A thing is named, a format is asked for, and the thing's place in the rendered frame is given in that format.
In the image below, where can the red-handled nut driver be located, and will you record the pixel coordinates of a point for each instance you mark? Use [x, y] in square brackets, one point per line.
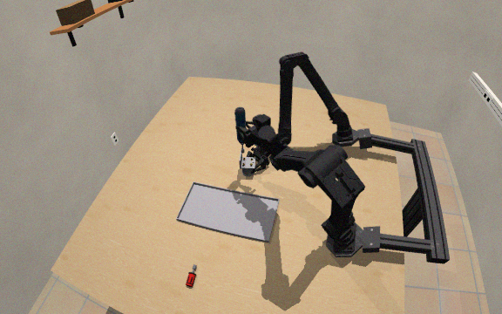
[191, 277]

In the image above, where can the grey metal bracket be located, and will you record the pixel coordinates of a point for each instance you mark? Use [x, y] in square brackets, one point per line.
[247, 162]

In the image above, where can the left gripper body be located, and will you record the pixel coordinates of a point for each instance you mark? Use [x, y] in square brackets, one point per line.
[247, 137]

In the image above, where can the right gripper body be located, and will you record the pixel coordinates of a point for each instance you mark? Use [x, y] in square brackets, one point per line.
[259, 156]

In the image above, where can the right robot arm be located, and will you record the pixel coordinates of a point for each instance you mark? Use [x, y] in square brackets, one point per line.
[339, 117]

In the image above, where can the blue electric nut driver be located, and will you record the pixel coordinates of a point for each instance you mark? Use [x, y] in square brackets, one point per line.
[240, 119]

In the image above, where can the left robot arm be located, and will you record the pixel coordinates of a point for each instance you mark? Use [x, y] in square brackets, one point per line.
[329, 165]

